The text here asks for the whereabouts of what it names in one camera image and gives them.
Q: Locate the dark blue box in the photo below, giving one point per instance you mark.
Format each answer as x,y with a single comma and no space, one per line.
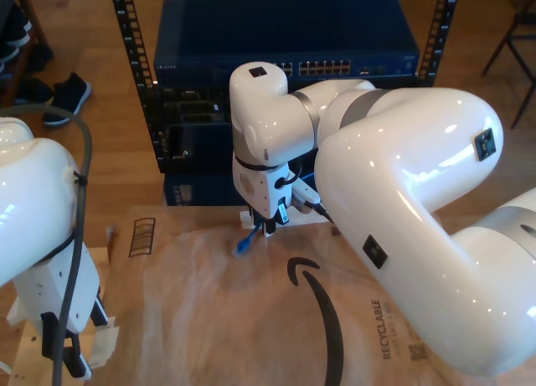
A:
209,189

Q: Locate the brown packing paper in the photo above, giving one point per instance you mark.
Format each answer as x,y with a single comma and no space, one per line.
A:
188,310

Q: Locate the black rack server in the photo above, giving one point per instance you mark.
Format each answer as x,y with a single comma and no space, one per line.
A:
188,109

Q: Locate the dark sneaker white sole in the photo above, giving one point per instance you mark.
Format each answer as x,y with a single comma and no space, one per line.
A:
8,53
35,91
17,26
71,93

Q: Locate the dark shoe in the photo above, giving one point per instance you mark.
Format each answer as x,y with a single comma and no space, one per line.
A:
39,57

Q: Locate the dark metal chair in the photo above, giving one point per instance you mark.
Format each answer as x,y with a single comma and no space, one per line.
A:
500,47

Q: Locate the black rack frame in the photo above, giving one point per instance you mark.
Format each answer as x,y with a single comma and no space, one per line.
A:
148,122

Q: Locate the blue network switch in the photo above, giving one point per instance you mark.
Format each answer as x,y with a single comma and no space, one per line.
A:
285,26

